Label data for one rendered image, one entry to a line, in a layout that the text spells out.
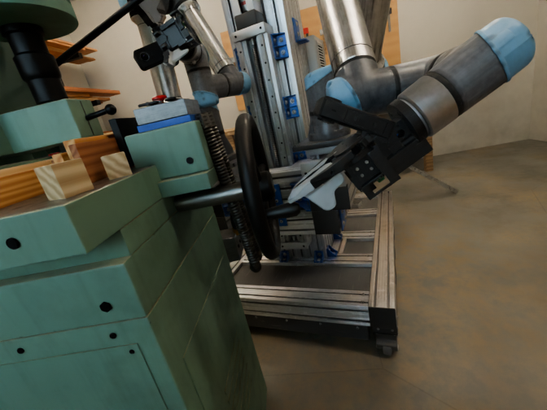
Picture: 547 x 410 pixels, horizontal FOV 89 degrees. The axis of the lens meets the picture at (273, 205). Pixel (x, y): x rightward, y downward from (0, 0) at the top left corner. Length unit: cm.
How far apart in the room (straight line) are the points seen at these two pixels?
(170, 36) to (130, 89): 360
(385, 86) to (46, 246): 51
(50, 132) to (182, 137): 24
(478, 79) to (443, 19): 368
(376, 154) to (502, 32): 20
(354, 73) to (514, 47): 20
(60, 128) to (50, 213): 29
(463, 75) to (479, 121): 385
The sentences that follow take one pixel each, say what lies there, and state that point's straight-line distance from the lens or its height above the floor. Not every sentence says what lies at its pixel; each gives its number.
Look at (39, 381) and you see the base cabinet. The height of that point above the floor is 63.
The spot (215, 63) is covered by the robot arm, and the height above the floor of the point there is 114.
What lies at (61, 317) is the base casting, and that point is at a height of 73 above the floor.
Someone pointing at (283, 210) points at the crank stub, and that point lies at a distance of 45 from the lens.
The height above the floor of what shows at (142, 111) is 99.
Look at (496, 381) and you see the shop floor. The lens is 127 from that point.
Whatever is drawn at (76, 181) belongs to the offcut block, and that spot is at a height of 92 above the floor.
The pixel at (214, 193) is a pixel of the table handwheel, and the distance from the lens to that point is 57.
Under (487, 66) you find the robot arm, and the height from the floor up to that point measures 94.
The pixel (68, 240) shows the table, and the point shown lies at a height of 86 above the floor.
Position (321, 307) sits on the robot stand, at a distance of 116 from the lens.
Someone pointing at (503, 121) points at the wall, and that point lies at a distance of 443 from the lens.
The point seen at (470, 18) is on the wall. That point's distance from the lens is 423.
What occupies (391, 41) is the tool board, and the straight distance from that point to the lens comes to 391.
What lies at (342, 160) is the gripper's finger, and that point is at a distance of 40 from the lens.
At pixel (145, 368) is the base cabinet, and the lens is 53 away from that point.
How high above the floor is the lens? 94
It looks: 18 degrees down
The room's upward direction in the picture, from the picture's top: 13 degrees counter-clockwise
